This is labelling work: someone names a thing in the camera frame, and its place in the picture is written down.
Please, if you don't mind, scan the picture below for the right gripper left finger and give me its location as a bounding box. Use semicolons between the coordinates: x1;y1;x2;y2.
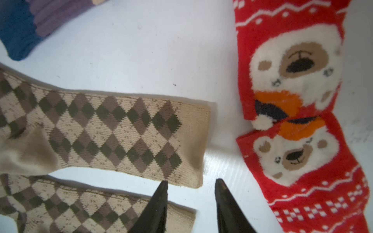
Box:
128;181;168;233

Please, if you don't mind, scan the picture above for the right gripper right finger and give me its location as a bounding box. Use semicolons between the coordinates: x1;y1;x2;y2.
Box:
215;179;256;233

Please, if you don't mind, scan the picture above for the red bear sock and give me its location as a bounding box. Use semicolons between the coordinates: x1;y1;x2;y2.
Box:
233;1;350;130
237;113;370;233

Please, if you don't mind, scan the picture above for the argyle brown sock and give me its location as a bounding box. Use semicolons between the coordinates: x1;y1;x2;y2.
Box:
1;70;210;188
0;173;196;233

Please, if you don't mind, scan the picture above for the beige purple striped sock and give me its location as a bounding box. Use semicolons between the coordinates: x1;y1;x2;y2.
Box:
1;0;104;61

